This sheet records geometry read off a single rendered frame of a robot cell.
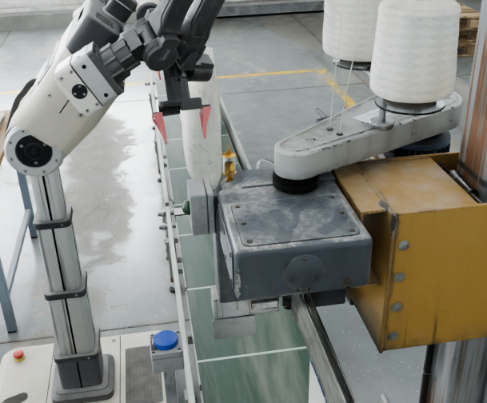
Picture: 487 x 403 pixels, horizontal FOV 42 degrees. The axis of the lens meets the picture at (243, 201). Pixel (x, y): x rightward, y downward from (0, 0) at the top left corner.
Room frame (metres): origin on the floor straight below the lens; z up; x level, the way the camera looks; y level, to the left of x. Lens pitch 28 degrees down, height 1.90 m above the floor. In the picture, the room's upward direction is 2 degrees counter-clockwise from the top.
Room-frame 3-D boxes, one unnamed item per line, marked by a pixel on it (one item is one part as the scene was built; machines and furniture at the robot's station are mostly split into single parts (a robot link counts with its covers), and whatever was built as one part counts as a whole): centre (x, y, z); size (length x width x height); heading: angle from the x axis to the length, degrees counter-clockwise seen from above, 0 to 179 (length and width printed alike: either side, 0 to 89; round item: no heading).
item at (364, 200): (1.10, -0.22, 1.26); 0.22 x 0.05 x 0.16; 9
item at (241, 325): (1.13, 0.03, 0.98); 0.09 x 0.05 x 0.05; 99
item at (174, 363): (1.23, 0.20, 0.81); 0.08 x 0.08 x 0.06; 9
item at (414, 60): (1.07, -0.30, 1.61); 0.15 x 0.14 x 0.17; 9
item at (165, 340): (1.23, 0.20, 0.84); 0.06 x 0.06 x 0.02
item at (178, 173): (3.87, 0.31, 0.33); 2.21 x 0.39 x 0.09; 9
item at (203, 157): (3.16, 0.20, 0.74); 0.47 x 0.22 x 0.72; 7
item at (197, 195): (1.12, 0.08, 1.28); 0.08 x 0.05 x 0.09; 9
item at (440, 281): (1.11, -0.41, 1.18); 0.34 x 0.25 x 0.31; 99
